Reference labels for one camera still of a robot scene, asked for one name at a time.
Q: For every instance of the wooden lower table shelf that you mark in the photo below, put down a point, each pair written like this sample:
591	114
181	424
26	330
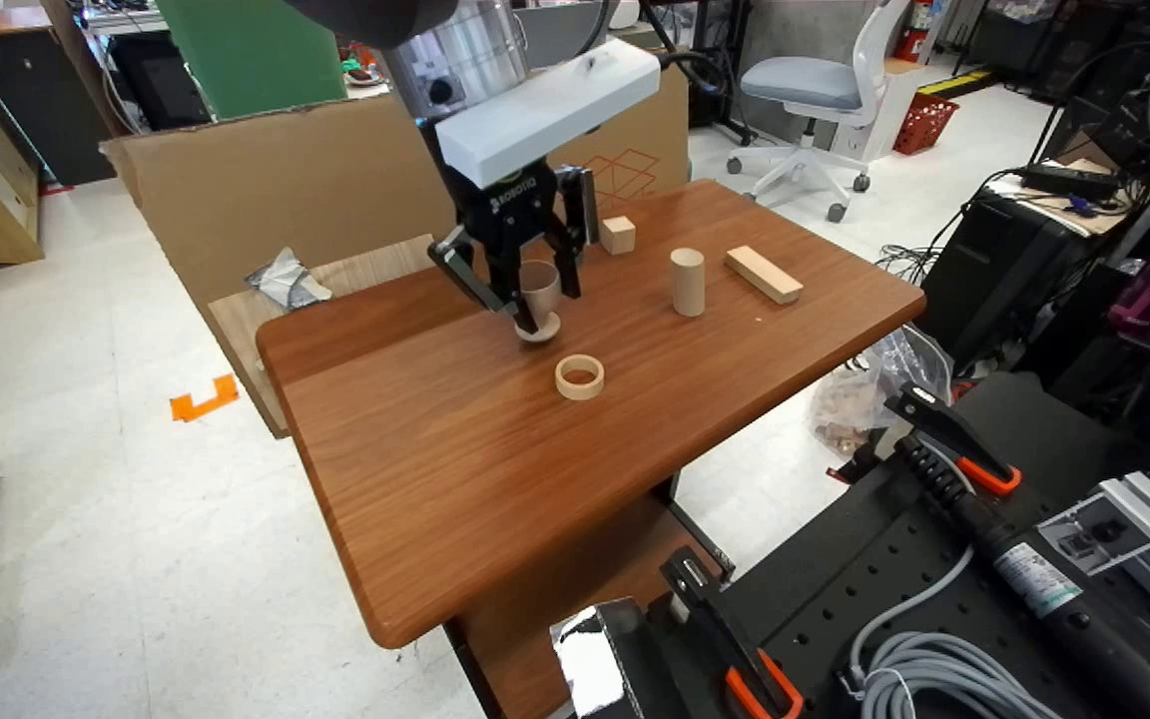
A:
575	571

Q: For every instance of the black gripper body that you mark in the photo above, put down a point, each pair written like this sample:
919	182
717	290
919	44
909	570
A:
508	203

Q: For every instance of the large brown cardboard box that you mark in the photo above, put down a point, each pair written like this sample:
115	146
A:
267	185

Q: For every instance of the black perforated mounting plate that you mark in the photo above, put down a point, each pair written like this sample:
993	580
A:
857	586

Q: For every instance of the small wooden cube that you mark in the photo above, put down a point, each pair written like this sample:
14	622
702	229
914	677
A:
616	235

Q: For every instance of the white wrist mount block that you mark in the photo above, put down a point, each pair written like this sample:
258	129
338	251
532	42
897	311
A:
549	114

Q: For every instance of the long rectangular wooden block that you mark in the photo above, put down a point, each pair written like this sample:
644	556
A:
764	277

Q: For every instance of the grey swivel chair white frame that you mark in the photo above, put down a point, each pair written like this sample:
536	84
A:
808	81

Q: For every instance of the clear plastic bag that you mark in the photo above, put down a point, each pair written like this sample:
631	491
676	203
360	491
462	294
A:
869	402

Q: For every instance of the crumpled white plastic bag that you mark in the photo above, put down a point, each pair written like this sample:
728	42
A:
285	282

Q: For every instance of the red plastic basket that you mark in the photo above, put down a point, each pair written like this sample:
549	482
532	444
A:
922	126

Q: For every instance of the wooden cylinder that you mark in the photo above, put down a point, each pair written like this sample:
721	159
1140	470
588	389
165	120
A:
687	282

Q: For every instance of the green board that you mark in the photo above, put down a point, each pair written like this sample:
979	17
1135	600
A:
247	53

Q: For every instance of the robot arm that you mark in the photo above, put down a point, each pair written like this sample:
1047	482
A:
470	53

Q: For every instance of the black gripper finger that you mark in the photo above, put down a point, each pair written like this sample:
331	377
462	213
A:
499	283
575	213

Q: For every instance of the black equipment cart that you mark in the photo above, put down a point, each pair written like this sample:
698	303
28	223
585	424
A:
999	282

